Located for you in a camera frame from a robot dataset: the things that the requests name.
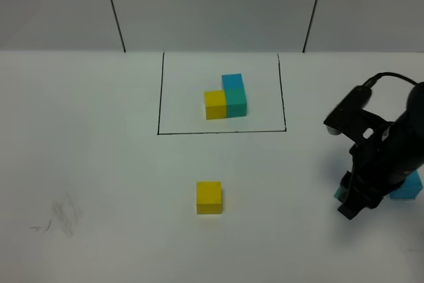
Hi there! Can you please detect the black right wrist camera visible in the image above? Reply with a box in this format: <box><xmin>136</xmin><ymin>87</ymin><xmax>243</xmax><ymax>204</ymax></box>
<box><xmin>323</xmin><ymin>85</ymin><xmax>392</xmax><ymax>145</ymax></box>

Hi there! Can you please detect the template blue cube block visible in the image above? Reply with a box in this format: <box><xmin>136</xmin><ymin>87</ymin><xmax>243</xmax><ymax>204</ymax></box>
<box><xmin>221</xmin><ymin>74</ymin><xmax>244</xmax><ymax>91</ymax></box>

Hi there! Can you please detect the template yellow cube block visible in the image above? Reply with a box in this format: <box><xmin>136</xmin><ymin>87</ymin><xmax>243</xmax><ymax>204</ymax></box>
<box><xmin>204</xmin><ymin>90</ymin><xmax>227</xmax><ymax>120</ymax></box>

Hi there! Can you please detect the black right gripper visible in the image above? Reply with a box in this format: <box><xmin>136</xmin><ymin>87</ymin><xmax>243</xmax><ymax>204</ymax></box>
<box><xmin>337</xmin><ymin>123</ymin><xmax>423</xmax><ymax>219</ymax></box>

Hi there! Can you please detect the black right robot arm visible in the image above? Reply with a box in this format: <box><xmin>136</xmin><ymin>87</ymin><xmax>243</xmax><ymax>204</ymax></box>
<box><xmin>338</xmin><ymin>83</ymin><xmax>423</xmax><ymax>219</ymax></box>

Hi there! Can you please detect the template green cube block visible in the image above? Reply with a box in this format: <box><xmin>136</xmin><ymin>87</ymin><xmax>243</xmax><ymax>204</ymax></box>
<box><xmin>225</xmin><ymin>88</ymin><xmax>247</xmax><ymax>118</ymax></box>

